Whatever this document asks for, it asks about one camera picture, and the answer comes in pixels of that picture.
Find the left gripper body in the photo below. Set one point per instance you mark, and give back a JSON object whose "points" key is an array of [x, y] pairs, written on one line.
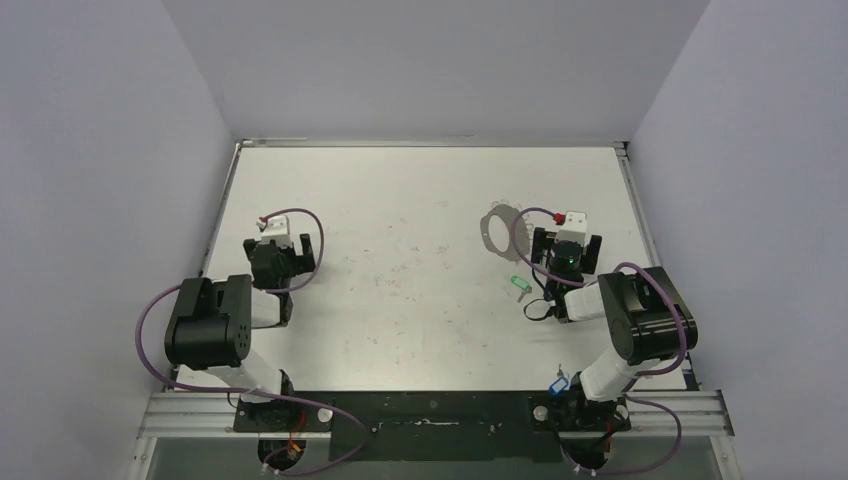
{"points": [[293, 265]]}

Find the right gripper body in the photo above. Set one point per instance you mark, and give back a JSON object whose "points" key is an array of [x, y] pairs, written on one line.
{"points": [[542, 244]]}

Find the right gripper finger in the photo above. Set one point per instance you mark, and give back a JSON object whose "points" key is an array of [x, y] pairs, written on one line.
{"points": [[539, 244], [591, 255]]}

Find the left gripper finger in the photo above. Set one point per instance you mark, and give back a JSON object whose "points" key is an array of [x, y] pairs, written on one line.
{"points": [[306, 261], [250, 246]]}

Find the large metal key ring plate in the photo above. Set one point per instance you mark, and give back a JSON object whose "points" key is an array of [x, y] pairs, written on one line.
{"points": [[504, 233]]}

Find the green tagged key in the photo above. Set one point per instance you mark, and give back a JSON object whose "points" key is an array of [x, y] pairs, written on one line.
{"points": [[523, 285]]}

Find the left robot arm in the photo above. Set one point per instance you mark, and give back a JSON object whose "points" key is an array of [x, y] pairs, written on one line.
{"points": [[212, 321]]}

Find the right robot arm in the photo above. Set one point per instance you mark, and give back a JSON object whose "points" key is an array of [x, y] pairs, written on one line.
{"points": [[650, 326]]}

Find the blue tagged key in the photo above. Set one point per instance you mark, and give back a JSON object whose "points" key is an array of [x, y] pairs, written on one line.
{"points": [[560, 384]]}

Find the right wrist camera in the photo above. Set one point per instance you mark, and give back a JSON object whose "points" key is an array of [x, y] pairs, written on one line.
{"points": [[572, 227]]}

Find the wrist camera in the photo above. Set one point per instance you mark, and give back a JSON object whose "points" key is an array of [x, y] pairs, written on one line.
{"points": [[275, 231], [572, 227]]}

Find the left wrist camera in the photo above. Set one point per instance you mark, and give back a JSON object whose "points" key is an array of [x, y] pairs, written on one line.
{"points": [[275, 231]]}

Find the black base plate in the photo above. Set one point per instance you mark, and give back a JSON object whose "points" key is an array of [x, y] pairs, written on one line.
{"points": [[435, 426]]}

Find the aluminium rail front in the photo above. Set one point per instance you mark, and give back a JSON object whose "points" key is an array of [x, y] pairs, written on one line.
{"points": [[209, 415]]}

